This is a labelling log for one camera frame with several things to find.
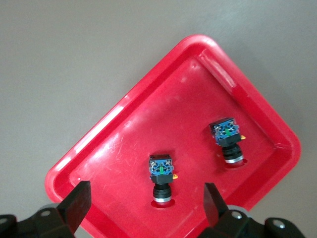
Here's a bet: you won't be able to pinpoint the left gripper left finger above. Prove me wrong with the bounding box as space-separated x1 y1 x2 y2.
55 180 92 235

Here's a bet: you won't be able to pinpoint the red plastic tray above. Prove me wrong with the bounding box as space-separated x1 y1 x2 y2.
44 34 302 238

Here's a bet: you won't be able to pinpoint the brown table mat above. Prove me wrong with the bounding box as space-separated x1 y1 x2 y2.
0 0 317 238

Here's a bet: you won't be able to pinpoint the red-capped push button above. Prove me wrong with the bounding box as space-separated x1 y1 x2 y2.
149 153 179 208
209 118 248 169

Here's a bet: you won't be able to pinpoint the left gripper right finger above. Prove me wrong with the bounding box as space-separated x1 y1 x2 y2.
203 182 230 228

